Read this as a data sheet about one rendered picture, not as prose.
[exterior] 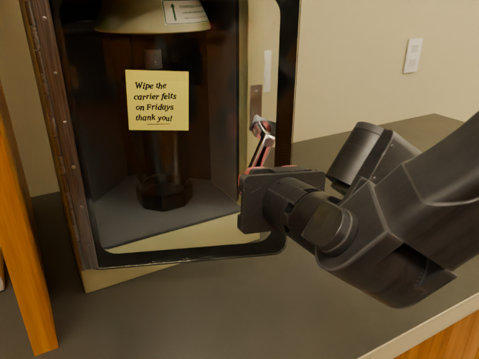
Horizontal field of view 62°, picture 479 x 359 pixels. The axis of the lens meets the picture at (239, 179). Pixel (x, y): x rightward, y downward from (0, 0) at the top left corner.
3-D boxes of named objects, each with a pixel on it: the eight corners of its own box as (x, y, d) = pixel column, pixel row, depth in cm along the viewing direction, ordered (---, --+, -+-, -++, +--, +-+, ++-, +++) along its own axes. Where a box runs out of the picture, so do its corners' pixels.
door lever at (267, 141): (246, 183, 57) (229, 178, 57) (274, 123, 54) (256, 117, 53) (253, 201, 53) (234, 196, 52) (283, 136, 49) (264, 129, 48)
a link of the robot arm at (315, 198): (312, 258, 33) (356, 281, 35) (356, 186, 33) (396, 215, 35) (272, 228, 39) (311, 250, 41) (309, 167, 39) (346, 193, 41)
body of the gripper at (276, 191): (237, 172, 43) (269, 191, 36) (317, 167, 47) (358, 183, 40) (234, 229, 44) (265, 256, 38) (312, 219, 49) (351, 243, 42)
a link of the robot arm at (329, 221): (324, 254, 27) (413, 306, 29) (414, 108, 27) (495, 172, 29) (269, 213, 38) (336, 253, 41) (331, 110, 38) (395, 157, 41)
